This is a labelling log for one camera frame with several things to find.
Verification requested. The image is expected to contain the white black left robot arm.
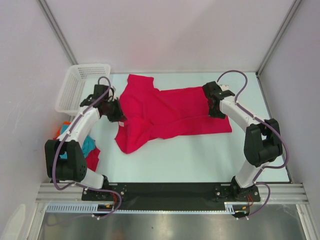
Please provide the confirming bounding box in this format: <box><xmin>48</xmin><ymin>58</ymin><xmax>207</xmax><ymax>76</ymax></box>
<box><xmin>44</xmin><ymin>84</ymin><xmax>126</xmax><ymax>200</ymax></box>

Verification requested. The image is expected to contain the red folded t shirt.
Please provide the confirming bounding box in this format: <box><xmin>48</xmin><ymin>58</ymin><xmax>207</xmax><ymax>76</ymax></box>
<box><xmin>85</xmin><ymin>147</ymin><xmax>101</xmax><ymax>172</ymax></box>

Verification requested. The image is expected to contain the teal folded t shirt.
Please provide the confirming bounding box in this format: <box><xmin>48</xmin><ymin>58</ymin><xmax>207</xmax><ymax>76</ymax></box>
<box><xmin>58</xmin><ymin>124</ymin><xmax>97</xmax><ymax>161</ymax></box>

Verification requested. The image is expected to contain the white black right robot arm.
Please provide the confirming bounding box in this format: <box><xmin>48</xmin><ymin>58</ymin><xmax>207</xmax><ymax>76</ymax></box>
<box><xmin>202</xmin><ymin>81</ymin><xmax>283</xmax><ymax>202</ymax></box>

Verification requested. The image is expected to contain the crimson red t shirt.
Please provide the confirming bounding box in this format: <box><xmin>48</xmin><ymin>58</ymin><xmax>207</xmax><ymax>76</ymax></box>
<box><xmin>115</xmin><ymin>74</ymin><xmax>232</xmax><ymax>154</ymax></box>

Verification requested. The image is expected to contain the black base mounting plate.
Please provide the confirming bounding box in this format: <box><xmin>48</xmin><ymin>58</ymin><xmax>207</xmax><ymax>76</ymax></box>
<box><xmin>81</xmin><ymin>182</ymin><xmax>261</xmax><ymax>211</ymax></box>

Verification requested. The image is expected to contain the orange folded t shirt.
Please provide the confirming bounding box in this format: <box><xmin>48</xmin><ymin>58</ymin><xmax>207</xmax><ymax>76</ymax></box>
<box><xmin>55</xmin><ymin>121</ymin><xmax>71</xmax><ymax>138</ymax></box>

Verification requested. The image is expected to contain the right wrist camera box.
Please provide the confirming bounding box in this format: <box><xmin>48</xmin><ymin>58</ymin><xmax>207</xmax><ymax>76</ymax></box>
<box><xmin>219</xmin><ymin>84</ymin><xmax>230</xmax><ymax>91</ymax></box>

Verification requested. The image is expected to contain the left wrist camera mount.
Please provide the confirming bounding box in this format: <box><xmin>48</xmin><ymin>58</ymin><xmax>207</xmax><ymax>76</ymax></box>
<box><xmin>109</xmin><ymin>86</ymin><xmax>116</xmax><ymax>97</ymax></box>

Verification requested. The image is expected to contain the white perforated plastic basket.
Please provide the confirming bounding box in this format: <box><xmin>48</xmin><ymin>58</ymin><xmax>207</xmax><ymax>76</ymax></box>
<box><xmin>55</xmin><ymin>63</ymin><xmax>111</xmax><ymax>116</ymax></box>

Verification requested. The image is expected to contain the aluminium frame rail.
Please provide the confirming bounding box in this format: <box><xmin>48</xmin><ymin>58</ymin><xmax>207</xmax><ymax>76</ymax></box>
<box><xmin>35</xmin><ymin>183</ymin><xmax>309</xmax><ymax>205</ymax></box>

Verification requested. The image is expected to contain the white slotted cable duct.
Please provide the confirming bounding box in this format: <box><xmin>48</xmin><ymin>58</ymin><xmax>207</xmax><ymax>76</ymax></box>
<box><xmin>46</xmin><ymin>203</ymin><xmax>246</xmax><ymax>215</ymax></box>

